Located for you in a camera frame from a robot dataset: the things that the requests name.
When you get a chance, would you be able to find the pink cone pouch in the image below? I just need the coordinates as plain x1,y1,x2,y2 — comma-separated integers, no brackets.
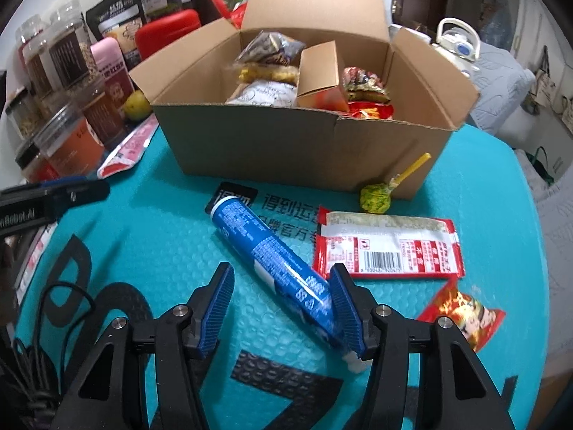
96,114,158,180

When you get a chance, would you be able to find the pink bottle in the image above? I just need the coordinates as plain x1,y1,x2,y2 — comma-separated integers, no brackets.
90,37,134,110

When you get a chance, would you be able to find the yellow waffle snack bag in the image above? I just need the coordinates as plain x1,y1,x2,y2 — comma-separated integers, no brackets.
238,63,299,86

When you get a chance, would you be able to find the red white flat packet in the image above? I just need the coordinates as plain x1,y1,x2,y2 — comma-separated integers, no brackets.
313,208,465,280

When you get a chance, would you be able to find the orange label clear jar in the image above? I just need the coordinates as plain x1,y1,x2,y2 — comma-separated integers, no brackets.
34,103,105,178

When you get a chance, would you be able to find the gold paper box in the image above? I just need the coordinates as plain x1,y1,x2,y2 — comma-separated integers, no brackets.
296,41,349,113

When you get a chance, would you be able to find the open cardboard box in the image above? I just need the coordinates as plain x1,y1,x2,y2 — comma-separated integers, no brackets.
131,0,479,191

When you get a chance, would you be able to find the small red snack packet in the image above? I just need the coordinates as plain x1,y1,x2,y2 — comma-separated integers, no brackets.
418,278,506,352

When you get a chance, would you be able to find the brown cereal bag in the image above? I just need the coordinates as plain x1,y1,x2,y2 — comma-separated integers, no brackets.
343,67,390,104

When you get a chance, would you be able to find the far grey covered chair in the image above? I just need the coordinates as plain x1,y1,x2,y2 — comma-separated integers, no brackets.
468,43,535,135

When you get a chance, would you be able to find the near grey covered chair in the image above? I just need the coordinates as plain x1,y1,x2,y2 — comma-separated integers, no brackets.
515,149,572,360

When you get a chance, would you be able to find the silver foil snack bag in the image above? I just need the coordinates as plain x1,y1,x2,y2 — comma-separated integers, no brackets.
235,31,306,66

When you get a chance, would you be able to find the white thermos pot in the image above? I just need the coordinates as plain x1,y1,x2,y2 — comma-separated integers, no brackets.
432,18,481,79

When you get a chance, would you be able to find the dark label tall jar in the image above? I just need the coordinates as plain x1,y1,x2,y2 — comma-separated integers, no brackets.
49,0,99,94

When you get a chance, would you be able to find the grey covered chair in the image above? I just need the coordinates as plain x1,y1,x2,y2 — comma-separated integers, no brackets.
515,149,572,360
468,43,535,135

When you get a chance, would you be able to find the yellow green fruit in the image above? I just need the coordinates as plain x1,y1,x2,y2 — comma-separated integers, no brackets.
122,90,153,122

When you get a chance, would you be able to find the green lollipop yellow stick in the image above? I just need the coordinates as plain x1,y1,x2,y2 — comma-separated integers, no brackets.
359,152,432,215

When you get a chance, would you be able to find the red canister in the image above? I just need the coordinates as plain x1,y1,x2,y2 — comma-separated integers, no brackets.
135,10,201,60

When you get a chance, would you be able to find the large red snack bag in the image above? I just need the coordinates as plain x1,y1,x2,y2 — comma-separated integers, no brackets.
349,101,394,120

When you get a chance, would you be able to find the blue tube package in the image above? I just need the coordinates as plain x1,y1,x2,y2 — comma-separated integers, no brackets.
211,196,371,374

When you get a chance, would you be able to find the red label dark-lid jar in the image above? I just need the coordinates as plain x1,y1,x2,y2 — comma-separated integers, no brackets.
15,140,59,183

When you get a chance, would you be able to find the white bread packet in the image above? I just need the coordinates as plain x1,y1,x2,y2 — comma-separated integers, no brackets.
225,80,296,108

